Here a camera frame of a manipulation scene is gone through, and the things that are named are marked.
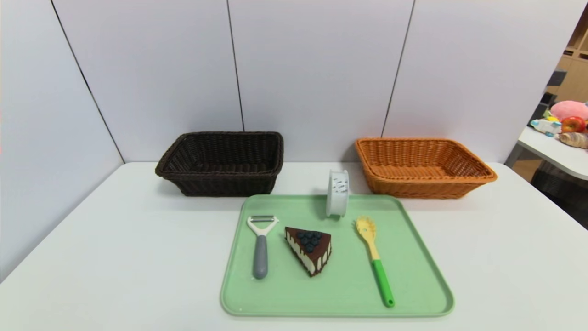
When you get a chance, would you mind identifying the black office chair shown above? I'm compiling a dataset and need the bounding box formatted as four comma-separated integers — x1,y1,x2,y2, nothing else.
533,69,568,121

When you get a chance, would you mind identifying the wooden shelf cabinet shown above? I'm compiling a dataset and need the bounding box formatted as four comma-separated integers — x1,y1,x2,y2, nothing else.
545,9,588,104

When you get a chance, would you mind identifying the brown bread loaf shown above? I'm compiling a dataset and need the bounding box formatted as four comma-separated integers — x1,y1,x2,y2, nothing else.
559,132,588,149

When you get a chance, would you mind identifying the white side table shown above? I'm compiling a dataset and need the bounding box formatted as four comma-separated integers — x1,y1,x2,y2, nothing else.
504,125,588,181

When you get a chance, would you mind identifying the light green plastic tray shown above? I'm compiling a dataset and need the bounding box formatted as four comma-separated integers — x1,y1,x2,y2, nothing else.
220,194,455,318

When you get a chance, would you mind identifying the red apple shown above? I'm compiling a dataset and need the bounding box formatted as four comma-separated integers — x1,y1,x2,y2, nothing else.
561,116,587,134

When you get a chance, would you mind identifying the orange wicker basket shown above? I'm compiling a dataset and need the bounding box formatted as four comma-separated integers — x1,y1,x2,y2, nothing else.
355,137,498,199

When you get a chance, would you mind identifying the pink plush toy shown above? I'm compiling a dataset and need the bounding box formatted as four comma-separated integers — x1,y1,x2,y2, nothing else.
550,100,588,121

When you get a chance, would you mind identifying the yellow pasta spoon green handle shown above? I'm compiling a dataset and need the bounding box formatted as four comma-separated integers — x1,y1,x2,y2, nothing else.
354,217,396,308

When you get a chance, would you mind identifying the white unicorn toy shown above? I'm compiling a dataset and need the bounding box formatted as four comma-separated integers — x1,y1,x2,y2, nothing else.
530,118,562,137

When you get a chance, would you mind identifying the white peeler with grey handle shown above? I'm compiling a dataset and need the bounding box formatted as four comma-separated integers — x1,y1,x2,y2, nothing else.
247,215,279,280

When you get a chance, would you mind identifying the dark brown wicker basket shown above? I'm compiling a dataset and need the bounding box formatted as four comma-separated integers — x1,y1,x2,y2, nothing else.
155,131,284,197

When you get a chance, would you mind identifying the chocolate blueberry cake slice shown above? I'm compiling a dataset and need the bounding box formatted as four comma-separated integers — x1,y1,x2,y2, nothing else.
284,226,332,277

